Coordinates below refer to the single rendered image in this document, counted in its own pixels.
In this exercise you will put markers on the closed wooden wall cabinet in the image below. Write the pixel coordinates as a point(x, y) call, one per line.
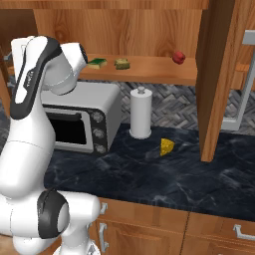
point(245, 74)

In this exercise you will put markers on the grey metal frame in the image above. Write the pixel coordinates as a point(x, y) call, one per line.
point(244, 83)

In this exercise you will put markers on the olive and yellow sponge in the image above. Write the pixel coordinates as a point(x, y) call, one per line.
point(122, 64)

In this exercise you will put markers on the yellow cheese wedge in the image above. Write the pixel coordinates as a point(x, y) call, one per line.
point(166, 146)

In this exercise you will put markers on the wooden drawer front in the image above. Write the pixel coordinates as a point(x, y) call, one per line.
point(219, 229)
point(146, 214)

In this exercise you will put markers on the open wooden wall cabinet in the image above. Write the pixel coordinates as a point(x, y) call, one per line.
point(139, 33)

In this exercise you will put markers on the wooden base cabinet door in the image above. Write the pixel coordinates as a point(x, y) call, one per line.
point(212, 247)
point(142, 240)

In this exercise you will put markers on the white paper towel roll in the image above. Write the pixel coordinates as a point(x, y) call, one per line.
point(140, 113)

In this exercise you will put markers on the red apple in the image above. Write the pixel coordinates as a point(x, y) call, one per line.
point(179, 57)

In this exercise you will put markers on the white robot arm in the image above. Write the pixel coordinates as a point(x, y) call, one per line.
point(28, 156)

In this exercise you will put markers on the silver toaster oven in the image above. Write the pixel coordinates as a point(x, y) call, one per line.
point(96, 99)

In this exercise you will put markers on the green and yellow sponge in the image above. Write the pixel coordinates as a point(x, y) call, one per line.
point(97, 62)

